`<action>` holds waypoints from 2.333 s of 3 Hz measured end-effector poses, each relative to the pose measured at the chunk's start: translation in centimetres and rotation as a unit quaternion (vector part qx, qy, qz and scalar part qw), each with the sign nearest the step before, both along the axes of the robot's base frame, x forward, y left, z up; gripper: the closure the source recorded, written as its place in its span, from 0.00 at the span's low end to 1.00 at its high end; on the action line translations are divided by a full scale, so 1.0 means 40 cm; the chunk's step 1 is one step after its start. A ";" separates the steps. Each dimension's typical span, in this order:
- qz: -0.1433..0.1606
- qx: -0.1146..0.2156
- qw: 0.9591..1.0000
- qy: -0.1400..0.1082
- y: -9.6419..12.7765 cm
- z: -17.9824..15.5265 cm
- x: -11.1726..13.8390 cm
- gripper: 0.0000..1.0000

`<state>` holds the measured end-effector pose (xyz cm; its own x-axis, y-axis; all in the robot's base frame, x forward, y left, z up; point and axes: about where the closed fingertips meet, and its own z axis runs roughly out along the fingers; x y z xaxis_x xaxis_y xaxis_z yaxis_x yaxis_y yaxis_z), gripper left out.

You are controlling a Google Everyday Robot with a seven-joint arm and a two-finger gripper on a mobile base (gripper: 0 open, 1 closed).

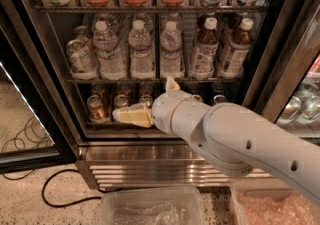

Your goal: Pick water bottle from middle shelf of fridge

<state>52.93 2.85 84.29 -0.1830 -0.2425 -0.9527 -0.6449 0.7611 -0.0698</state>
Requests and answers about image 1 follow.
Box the gold can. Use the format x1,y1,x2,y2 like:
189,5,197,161
113,94,130,109
87,95,109,123
139,95,153,108

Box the right blue can front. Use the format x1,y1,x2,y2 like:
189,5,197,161
212,94,228,105

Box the left gold can front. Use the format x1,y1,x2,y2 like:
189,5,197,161
87,95,109,123

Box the middle blue can front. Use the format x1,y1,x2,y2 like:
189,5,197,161
192,94,204,102

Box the right brown tea bottle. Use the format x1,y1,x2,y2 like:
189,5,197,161
218,17,254,79

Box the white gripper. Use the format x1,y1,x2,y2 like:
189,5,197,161
112,76,193,135

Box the right gold can front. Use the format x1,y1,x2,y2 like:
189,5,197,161
139,95,153,108

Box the stainless steel fridge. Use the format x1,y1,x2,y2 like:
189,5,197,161
0,0,320,189

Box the left brown tea bottle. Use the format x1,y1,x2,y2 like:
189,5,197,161
189,17,219,80

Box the silver can middle shelf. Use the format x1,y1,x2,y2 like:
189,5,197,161
66,39,97,80

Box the clear plastic bin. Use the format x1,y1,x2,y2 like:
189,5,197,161
99,187,205,225

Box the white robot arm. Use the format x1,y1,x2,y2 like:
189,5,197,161
113,77,320,205

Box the black power cable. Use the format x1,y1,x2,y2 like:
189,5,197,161
41,168,108,209

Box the brown tea bottle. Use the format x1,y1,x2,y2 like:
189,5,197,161
218,17,254,79
189,17,219,80

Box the bin with pink bubble wrap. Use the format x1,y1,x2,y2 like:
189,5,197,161
229,178,320,225

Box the middle gold can front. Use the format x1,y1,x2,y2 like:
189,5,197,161
113,94,130,109

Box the open fridge glass door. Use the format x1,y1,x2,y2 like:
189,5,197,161
0,10,76,174

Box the clear water bottle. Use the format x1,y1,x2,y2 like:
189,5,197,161
93,21,126,80
160,21,183,78
128,20,155,80

